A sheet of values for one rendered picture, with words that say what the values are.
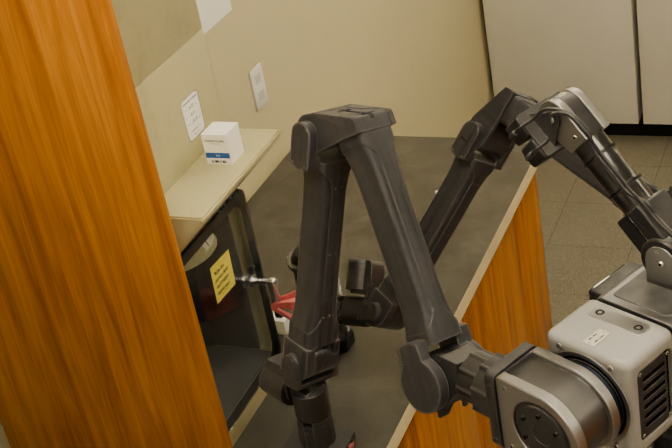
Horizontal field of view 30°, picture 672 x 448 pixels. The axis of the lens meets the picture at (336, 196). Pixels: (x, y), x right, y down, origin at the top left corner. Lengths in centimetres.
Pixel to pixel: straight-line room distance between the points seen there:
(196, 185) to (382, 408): 62
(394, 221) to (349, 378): 92
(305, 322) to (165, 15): 61
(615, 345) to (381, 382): 103
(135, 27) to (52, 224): 35
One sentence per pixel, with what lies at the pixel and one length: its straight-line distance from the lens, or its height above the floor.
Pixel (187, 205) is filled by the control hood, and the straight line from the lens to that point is 212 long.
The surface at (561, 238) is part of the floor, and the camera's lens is 471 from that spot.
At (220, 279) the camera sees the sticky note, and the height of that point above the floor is 128.
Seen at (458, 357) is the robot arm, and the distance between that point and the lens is 169.
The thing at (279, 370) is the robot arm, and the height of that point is 132.
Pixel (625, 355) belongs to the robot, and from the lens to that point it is 158.
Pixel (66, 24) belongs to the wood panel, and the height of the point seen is 189.
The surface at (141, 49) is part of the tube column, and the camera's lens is 211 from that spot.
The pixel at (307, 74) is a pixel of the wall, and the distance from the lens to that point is 369.
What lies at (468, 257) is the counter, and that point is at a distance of 290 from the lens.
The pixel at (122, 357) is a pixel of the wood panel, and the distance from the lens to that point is 223.
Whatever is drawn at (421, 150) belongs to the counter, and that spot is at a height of 94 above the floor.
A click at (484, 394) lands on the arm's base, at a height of 147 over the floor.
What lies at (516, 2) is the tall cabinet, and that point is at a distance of 517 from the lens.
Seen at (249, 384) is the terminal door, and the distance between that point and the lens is 249.
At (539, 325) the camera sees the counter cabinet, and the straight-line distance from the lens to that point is 354.
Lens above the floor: 249
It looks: 28 degrees down
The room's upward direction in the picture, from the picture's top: 11 degrees counter-clockwise
